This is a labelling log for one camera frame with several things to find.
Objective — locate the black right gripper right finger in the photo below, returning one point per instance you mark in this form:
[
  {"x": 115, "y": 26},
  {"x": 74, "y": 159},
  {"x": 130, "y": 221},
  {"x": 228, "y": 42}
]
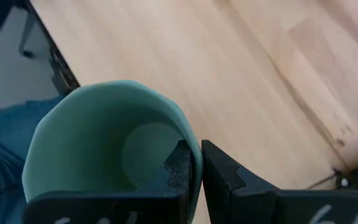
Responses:
[{"x": 259, "y": 205}]

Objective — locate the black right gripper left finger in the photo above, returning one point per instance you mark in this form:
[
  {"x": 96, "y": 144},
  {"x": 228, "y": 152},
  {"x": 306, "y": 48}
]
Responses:
[{"x": 120, "y": 208}]

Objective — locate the green mug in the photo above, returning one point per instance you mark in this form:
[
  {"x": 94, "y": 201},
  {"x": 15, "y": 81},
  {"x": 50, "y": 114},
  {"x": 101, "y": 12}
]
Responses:
[{"x": 89, "y": 140}]

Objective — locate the blue cloth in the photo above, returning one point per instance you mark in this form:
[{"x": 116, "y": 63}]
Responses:
[{"x": 2, "y": 149}]

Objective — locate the dark chair with grey leg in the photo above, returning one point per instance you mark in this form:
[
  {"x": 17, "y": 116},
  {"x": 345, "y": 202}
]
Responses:
[{"x": 27, "y": 31}]

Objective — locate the black metal table frame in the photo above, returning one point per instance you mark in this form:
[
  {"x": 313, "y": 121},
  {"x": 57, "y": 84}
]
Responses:
[{"x": 62, "y": 71}]

